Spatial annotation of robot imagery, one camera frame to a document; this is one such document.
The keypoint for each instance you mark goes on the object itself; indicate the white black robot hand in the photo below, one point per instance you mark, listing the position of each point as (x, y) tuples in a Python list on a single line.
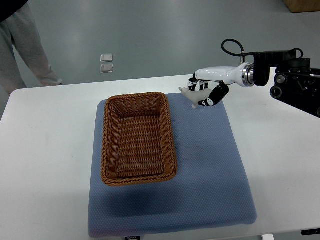
[(218, 80)]

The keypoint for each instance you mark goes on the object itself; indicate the white toy polar bear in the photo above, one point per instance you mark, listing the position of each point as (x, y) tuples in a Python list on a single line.
[(195, 96)]

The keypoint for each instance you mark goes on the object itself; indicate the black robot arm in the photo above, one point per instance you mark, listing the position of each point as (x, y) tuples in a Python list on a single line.
[(296, 83)]

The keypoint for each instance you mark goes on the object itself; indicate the brown wicker basket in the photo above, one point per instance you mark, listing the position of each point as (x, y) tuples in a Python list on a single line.
[(138, 144)]

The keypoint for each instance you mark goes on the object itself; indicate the wooden box corner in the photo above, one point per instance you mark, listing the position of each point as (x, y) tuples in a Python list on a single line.
[(302, 6)]

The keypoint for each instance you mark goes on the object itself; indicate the blue quilted mat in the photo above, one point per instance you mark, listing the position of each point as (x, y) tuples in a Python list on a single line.
[(210, 189)]

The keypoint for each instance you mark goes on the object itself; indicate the lower silver floor plate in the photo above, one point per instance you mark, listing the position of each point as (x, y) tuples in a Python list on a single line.
[(106, 68)]

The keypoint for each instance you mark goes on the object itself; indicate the silver floor plate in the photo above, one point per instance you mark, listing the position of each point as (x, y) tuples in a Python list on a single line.
[(106, 57), (106, 68)]

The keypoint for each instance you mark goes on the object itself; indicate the upper silver floor plate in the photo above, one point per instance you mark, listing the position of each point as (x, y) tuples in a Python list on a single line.
[(106, 57)]

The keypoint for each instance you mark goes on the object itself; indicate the person in grey trousers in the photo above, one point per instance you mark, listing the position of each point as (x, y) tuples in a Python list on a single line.
[(18, 30)]

